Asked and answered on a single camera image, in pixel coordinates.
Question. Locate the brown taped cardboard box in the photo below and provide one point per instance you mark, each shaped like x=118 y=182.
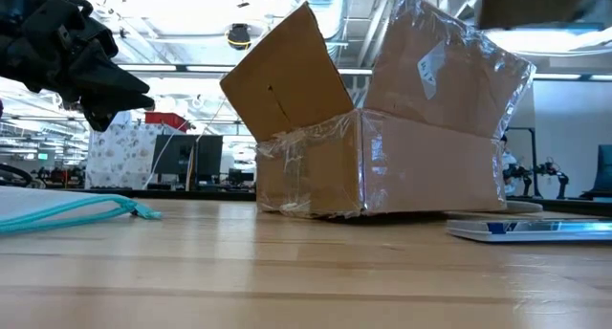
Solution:
x=421 y=176

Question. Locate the pastel sticky notes pack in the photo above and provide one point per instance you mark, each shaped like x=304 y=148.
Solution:
x=526 y=233

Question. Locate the black monitor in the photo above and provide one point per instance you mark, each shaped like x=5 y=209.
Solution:
x=210 y=154

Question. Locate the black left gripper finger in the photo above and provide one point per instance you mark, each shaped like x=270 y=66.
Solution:
x=115 y=78
x=110 y=108

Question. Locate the silver ventilation duct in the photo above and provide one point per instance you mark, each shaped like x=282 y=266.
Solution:
x=325 y=4

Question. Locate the yellow orange pole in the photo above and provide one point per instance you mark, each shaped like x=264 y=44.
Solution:
x=192 y=171

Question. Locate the black dome ceiling camera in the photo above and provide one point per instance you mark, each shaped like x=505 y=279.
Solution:
x=239 y=36

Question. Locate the red background box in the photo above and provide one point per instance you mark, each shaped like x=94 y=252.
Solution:
x=165 y=120

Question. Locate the background black robot arm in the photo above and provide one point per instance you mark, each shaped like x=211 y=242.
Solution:
x=550 y=168

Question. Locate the teal-edged mesh zipper pouch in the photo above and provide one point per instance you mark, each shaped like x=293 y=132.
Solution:
x=28 y=202

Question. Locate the black aluminium table frame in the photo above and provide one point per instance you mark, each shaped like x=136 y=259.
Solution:
x=191 y=195

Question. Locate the floral patterned partition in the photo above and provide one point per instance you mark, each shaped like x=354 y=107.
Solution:
x=119 y=152

